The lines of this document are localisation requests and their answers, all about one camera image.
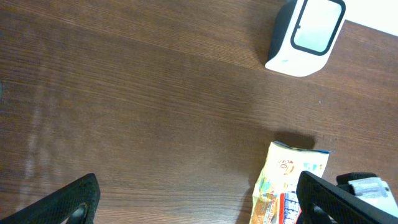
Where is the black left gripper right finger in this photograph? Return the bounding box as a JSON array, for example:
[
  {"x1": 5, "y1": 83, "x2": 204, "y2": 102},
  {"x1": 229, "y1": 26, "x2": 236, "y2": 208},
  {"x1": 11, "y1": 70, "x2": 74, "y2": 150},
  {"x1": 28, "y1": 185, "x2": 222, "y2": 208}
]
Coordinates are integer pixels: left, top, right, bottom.
[{"x1": 296, "y1": 171, "x2": 397, "y2": 223}]

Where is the white black barcode scanner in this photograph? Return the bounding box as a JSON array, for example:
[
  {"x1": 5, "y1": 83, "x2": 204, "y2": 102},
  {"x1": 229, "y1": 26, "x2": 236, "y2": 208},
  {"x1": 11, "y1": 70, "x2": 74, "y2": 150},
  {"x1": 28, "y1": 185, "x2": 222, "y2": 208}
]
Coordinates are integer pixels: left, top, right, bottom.
[{"x1": 265, "y1": 0, "x2": 346, "y2": 77}]

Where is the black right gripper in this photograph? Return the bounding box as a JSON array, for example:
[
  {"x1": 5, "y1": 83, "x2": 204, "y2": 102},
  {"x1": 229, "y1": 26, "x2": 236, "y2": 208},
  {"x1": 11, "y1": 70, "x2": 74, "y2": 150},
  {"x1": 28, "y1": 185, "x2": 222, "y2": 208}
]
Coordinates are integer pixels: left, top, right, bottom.
[{"x1": 336, "y1": 172, "x2": 377, "y2": 195}]

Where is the yellow chip bag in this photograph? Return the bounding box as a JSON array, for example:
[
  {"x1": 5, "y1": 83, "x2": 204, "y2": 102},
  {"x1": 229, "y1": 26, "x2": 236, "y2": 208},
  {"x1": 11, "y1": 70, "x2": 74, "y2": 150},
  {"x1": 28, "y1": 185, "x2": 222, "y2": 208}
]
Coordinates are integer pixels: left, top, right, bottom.
[{"x1": 249, "y1": 141, "x2": 330, "y2": 224}]

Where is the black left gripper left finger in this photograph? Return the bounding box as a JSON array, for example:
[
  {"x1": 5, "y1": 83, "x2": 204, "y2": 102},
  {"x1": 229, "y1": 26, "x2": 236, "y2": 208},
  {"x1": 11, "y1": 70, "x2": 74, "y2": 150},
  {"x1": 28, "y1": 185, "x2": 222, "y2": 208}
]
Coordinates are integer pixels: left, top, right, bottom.
[{"x1": 1, "y1": 173, "x2": 101, "y2": 224}]

